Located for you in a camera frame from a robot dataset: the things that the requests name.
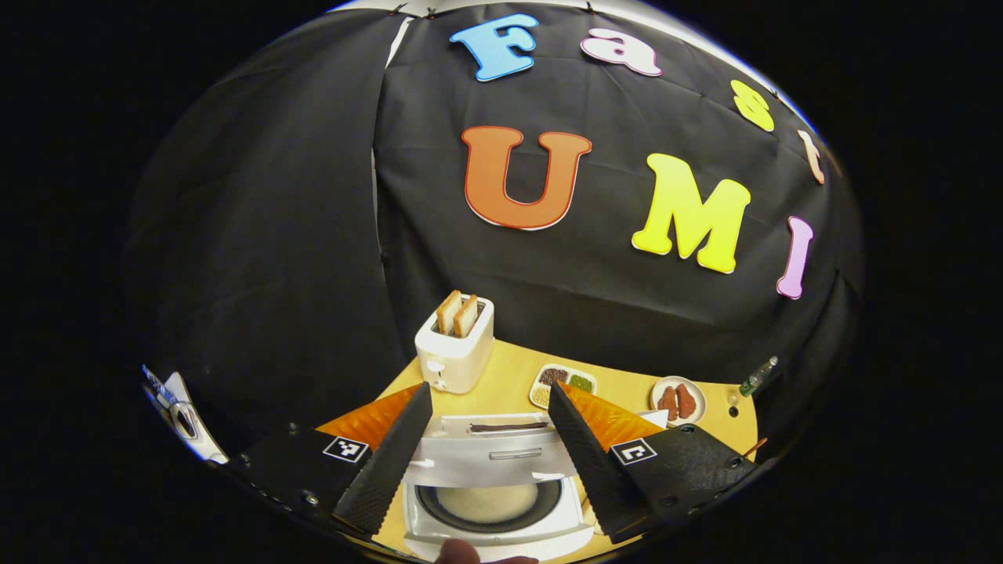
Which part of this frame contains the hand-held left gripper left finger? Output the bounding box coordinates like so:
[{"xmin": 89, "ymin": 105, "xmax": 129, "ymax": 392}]
[{"xmin": 234, "ymin": 381, "xmax": 435, "ymax": 537}]

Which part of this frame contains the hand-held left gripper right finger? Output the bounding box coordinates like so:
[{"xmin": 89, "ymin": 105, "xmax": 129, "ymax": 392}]
[{"xmin": 547, "ymin": 381, "xmax": 759, "ymax": 547}]

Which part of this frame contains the white rice cooker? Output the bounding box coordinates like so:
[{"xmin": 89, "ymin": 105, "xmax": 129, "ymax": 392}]
[{"xmin": 401, "ymin": 409, "xmax": 671, "ymax": 562}]

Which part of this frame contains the white rice heap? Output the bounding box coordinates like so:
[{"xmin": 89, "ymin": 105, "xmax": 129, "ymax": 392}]
[{"xmin": 435, "ymin": 483, "xmax": 541, "ymax": 525}]

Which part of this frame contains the white divided grain plate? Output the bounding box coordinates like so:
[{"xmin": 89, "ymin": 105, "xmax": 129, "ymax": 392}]
[{"xmin": 529, "ymin": 363, "xmax": 599, "ymax": 411}]

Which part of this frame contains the white toaster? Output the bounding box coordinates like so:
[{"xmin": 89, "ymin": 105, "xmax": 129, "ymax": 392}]
[{"xmin": 414, "ymin": 296, "xmax": 496, "ymax": 396}]

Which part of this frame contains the white round meat plate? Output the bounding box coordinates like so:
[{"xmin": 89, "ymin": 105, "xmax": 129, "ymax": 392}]
[{"xmin": 650, "ymin": 375, "xmax": 708, "ymax": 428}]

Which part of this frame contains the toasted bread slice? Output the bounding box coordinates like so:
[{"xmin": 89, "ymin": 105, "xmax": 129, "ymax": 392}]
[
  {"xmin": 436, "ymin": 290, "xmax": 463, "ymax": 337},
  {"xmin": 453, "ymin": 295, "xmax": 480, "ymax": 339}
]

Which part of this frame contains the green glass bottle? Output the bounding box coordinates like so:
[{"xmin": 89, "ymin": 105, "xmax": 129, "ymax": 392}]
[{"xmin": 738, "ymin": 356, "xmax": 780, "ymax": 397}]

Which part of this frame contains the white side desk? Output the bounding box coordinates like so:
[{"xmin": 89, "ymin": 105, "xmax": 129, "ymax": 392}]
[{"xmin": 141, "ymin": 367, "xmax": 230, "ymax": 465}]

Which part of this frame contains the black backdrop cloth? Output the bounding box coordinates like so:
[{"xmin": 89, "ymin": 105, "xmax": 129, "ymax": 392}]
[{"xmin": 125, "ymin": 4, "xmax": 863, "ymax": 455}]

